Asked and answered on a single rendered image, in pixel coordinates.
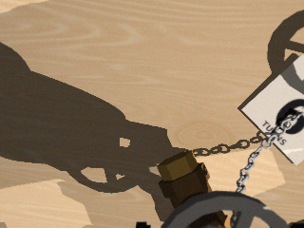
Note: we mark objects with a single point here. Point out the white square tag on silver chain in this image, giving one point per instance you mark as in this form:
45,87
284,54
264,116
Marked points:
278,110

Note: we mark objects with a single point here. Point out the grey t-shaped pipe manifold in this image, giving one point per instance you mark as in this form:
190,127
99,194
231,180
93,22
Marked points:
185,183

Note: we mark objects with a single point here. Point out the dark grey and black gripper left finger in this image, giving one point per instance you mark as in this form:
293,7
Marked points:
142,224

